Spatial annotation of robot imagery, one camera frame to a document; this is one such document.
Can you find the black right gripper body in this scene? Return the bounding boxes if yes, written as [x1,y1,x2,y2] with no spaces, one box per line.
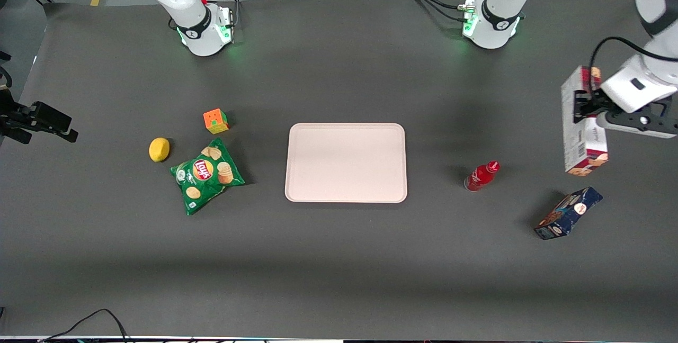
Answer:
[0,86,35,133]

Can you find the dark grey table cover sheet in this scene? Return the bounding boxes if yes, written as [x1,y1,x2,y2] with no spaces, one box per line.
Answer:
[0,0,678,341]

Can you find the orange Rubik's cube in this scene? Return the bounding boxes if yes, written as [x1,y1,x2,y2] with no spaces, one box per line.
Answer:
[203,109,230,135]

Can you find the thin black table edge cable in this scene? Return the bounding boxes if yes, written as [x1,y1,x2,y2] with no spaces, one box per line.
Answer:
[36,309,131,343]

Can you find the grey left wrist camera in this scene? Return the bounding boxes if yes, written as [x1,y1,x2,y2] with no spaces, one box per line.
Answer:
[595,110,678,139]

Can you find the pale pink plastic tray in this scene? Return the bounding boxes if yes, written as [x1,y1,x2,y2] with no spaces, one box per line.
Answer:
[285,123,408,204]

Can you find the yellow lemon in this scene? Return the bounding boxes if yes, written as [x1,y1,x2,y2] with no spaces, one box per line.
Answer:
[149,137,171,163]

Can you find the blue cookie box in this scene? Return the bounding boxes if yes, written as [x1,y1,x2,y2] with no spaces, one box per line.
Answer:
[534,187,604,241]

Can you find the green Lay's chips bag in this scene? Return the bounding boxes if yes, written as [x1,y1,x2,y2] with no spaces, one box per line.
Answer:
[170,138,246,216]

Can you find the red drink bottle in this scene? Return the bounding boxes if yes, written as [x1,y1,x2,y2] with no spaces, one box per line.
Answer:
[464,160,501,192]

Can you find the black left base cable bundle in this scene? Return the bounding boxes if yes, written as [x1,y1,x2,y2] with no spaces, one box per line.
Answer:
[404,0,473,22]

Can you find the red cookie box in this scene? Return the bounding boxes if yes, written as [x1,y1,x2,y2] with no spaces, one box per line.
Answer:
[561,66,609,177]

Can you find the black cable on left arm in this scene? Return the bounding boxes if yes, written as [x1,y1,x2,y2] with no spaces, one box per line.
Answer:
[589,36,678,96]

